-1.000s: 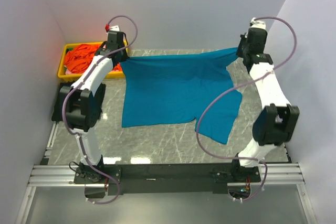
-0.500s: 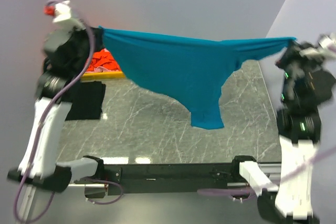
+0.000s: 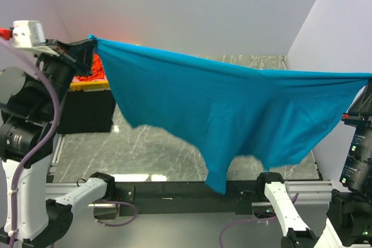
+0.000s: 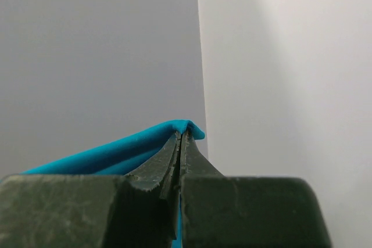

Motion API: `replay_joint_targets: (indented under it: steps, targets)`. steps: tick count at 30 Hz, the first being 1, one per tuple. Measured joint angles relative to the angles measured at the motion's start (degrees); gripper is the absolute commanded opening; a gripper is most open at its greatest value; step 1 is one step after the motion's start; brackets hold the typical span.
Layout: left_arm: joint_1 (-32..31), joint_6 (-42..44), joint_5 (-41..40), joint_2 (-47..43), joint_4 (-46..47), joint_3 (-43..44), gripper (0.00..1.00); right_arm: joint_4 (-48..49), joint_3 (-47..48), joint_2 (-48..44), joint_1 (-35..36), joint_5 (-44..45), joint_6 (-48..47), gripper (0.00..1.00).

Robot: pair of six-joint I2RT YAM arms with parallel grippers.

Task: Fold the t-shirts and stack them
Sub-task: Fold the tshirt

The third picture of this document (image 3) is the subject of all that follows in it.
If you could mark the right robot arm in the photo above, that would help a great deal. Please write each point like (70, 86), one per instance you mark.
(348, 222)

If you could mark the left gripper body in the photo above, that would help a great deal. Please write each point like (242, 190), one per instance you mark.
(60, 68)

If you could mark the yellow plastic bin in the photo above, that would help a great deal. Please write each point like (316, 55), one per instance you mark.
(90, 86)

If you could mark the teal t shirt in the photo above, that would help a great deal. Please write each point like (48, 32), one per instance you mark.
(227, 110)

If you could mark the black base beam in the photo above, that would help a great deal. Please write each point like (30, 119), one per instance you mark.
(189, 197)

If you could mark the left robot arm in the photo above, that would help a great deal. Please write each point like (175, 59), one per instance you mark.
(26, 155)

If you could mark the orange t shirt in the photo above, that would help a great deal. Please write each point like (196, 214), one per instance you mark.
(98, 73)

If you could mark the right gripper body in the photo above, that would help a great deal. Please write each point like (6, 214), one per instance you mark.
(361, 112)

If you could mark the black folded t shirt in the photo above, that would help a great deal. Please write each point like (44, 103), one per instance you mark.
(87, 112)

